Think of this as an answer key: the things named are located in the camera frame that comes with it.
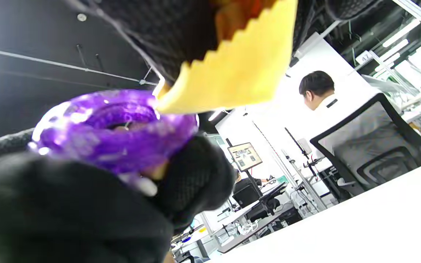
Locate person's right hand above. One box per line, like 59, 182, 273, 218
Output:
64, 0, 383, 83

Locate person's left hand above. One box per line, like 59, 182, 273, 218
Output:
0, 128, 237, 263

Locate yellow cleaning cloth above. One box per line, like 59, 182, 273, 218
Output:
154, 0, 299, 114

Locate purple base bear ornament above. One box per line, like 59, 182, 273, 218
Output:
28, 89, 200, 198

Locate small monitor on stand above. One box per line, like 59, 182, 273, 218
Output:
227, 142, 263, 172

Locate white earphones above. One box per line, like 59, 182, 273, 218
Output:
238, 220, 259, 235

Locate side cart with grey top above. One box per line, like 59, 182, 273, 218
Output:
216, 214, 299, 254

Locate black mesh office chair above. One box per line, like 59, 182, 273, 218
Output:
310, 93, 421, 199

